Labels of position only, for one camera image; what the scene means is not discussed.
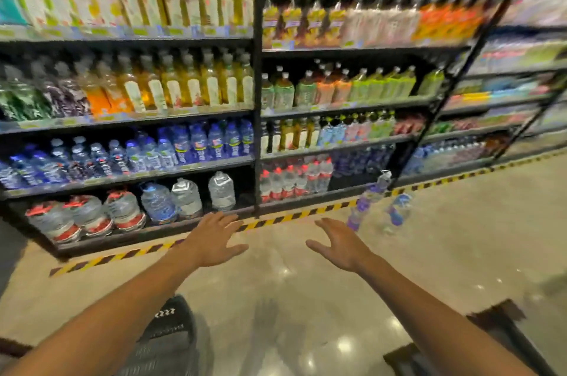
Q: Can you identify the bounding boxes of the row of floral label tea bottles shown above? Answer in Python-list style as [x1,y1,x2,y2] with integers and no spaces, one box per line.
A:
[115,50,256,111]

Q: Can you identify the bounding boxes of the row of dark green drink bottles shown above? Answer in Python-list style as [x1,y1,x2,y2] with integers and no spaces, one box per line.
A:
[0,61,92,122]

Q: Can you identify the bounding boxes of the large blue cap water bottle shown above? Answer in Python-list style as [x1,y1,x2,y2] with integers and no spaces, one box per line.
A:
[139,181,178,225]

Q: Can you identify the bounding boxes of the large white cap water bottle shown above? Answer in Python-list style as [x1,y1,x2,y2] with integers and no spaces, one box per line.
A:
[208,170,236,212]
[170,178,204,219]

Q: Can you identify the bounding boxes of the row of green tea bottles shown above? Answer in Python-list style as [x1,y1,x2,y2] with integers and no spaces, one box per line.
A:
[260,63,446,113]

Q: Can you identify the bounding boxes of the person's right forearm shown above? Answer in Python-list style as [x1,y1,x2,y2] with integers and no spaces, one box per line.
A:
[359,255,537,376]

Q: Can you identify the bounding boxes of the rows of blue label water bottles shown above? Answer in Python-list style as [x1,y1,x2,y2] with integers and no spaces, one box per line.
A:
[0,118,256,191]

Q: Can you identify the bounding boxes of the black shopping basket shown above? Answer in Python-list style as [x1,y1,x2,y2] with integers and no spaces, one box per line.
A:
[115,294,200,376]

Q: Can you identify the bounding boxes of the person's left hand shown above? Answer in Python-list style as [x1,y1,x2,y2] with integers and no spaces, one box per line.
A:
[179,211,250,269]

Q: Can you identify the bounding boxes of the row of small red cap bottles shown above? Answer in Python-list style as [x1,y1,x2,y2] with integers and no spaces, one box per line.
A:
[259,157,334,204]

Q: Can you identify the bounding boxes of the black opposite shelf unit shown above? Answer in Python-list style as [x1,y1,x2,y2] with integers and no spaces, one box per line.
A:
[0,0,567,257]

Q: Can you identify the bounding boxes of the row of pale label large drinks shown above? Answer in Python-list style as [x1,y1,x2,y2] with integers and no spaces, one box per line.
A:
[400,139,493,177]

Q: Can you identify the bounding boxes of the large red cap water bottle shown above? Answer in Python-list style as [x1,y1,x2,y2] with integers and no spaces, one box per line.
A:
[104,188,147,232]
[25,201,83,244]
[64,195,114,237]

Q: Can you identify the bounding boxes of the person's left forearm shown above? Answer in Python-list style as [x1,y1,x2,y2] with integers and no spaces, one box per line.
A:
[0,247,200,376]

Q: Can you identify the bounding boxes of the person's right hand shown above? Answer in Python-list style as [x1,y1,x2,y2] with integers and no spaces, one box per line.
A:
[305,217,377,276]

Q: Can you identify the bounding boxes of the purple-cap large water bottle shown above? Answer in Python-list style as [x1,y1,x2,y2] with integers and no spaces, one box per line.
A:
[347,187,377,232]

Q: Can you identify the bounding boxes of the row of orange white drink bottles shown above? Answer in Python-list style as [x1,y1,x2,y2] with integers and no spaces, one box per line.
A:
[261,0,488,49]

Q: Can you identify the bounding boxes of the row of orange juice bottles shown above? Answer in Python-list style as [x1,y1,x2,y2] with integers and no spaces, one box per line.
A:
[75,59,133,115]

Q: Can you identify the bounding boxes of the row of pale label tea bottles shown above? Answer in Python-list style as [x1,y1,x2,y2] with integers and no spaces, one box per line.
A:
[260,112,395,153]

